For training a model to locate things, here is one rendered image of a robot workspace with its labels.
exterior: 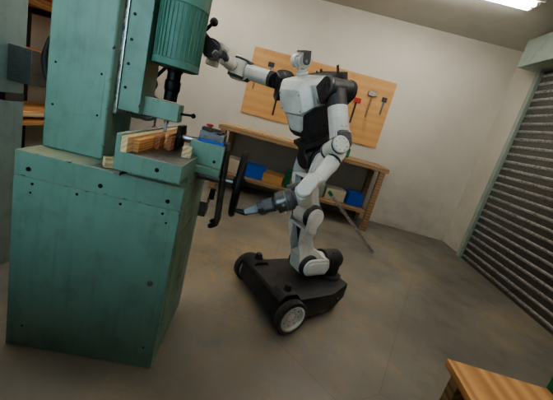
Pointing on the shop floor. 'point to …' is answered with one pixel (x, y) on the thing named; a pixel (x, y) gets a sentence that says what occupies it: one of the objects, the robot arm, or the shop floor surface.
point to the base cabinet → (94, 271)
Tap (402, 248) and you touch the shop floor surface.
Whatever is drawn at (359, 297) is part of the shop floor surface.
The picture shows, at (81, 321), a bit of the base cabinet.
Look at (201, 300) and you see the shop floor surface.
